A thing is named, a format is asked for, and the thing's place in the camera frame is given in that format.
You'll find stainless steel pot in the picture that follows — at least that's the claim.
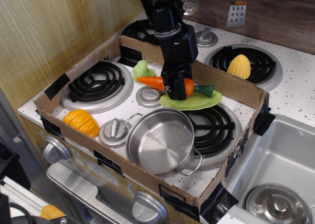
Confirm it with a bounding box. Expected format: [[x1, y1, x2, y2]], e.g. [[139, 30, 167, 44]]
[[124, 108, 203, 176]]

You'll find orange object at bottom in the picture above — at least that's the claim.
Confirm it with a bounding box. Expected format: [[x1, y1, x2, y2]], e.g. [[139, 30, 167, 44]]
[[39, 205, 64, 220]]

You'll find right oven dial knob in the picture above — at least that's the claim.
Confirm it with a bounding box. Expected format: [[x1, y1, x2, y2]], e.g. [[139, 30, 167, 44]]
[[132, 191, 168, 224]]

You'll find green toy lettuce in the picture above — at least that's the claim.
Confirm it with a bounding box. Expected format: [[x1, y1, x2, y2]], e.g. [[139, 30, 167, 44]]
[[133, 60, 155, 81]]

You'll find yellow toy corn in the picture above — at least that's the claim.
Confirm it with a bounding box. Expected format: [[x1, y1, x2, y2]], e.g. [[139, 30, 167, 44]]
[[227, 54, 251, 79]]

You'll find front left stove burner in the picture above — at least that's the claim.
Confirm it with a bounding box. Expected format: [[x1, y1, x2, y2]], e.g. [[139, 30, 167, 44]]
[[60, 61, 133, 114]]

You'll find back left stove burner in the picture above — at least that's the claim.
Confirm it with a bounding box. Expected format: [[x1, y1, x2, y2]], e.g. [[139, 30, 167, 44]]
[[121, 19, 160, 46]]

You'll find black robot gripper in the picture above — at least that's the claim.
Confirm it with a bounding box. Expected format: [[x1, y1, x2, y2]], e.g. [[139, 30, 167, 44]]
[[155, 24, 198, 100]]

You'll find stove burner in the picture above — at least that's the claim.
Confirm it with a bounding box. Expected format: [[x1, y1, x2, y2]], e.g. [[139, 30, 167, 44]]
[[121, 19, 160, 46], [60, 61, 133, 114], [184, 103, 242, 171], [204, 44, 283, 92]]

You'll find silver pot lid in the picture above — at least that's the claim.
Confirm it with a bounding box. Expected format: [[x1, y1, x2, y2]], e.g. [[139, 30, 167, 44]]
[[243, 183, 313, 224]]

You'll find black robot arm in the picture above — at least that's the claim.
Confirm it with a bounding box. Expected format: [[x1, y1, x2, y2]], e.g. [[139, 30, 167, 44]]
[[141, 0, 198, 100]]

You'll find hanging metal spatula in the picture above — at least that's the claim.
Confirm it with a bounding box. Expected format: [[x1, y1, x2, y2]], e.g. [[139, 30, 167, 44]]
[[226, 0, 247, 28]]

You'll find silver centre stove knob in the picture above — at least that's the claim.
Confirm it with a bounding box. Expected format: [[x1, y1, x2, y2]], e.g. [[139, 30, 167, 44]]
[[136, 86, 163, 108]]

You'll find orange toy carrot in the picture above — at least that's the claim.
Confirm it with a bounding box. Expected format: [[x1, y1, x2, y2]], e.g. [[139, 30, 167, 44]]
[[136, 76, 214, 97]]

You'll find light green plastic plate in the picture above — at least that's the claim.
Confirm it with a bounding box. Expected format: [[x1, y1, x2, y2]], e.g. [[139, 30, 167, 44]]
[[159, 91, 222, 111]]

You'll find back right stove burner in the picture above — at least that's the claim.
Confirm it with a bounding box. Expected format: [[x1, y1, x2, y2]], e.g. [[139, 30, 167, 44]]
[[204, 44, 283, 92]]

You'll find left oven dial knob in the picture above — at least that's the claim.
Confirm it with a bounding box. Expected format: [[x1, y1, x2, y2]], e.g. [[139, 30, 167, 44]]
[[43, 135, 72, 164]]

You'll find silver back stove knob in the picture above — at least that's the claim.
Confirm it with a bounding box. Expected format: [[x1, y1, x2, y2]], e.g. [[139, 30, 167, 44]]
[[195, 28, 219, 48]]

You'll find hanging metal strainer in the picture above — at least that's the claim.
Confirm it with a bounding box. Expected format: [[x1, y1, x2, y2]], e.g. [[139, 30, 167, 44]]
[[181, 0, 200, 16]]

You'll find brown cardboard fence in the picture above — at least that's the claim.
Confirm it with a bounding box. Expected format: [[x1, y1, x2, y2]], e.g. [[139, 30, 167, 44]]
[[35, 36, 274, 224]]

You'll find silver stove knob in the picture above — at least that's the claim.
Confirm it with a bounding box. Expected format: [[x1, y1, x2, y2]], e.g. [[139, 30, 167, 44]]
[[195, 28, 219, 48], [98, 119, 131, 148], [136, 86, 163, 108]]

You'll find orange toy pumpkin slice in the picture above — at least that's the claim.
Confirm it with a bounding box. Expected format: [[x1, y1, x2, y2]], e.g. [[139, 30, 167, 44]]
[[63, 109, 100, 138]]

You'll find silver front stove knob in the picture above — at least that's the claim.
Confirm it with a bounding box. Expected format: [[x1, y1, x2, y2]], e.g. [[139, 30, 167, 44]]
[[98, 119, 131, 148]]

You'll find grey toy sink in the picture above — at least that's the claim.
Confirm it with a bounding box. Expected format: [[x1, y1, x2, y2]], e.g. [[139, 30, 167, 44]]
[[201, 114, 315, 224]]

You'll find front right stove burner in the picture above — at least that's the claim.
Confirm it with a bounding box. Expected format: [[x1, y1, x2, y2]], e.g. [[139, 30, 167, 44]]
[[184, 103, 242, 171]]

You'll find oven dial knob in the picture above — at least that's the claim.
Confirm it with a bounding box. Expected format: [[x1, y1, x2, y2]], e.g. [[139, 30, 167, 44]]
[[132, 191, 168, 224], [43, 135, 72, 164]]

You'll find silver oven door handle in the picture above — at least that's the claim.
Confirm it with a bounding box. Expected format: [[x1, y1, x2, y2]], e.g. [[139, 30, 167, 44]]
[[46, 162, 107, 224]]

